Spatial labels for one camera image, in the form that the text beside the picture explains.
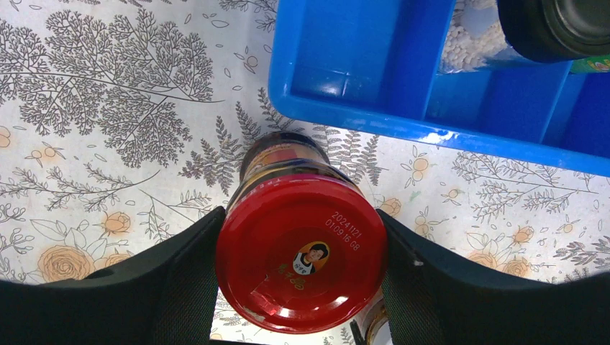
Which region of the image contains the black cap shaker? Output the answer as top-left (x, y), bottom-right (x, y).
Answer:
top-left (437, 1), bottom-right (609, 74)

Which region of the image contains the yellow cap sauce bottle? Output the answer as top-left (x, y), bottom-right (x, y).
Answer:
top-left (570, 55), bottom-right (610, 74)

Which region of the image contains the blue plastic divided bin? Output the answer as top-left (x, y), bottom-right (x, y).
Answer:
top-left (269, 1), bottom-right (609, 176)

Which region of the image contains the white lid sauce jar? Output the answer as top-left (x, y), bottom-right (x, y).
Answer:
top-left (350, 288), bottom-right (393, 345)

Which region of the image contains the floral pattern table mat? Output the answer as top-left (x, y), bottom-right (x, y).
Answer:
top-left (1, 1), bottom-right (609, 344)

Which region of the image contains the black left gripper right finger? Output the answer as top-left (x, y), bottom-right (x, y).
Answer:
top-left (380, 212), bottom-right (609, 344)

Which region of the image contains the red lid sauce jar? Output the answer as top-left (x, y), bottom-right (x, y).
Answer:
top-left (215, 132), bottom-right (388, 334)

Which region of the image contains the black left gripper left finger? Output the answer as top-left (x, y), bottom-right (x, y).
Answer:
top-left (1, 207), bottom-right (225, 344)

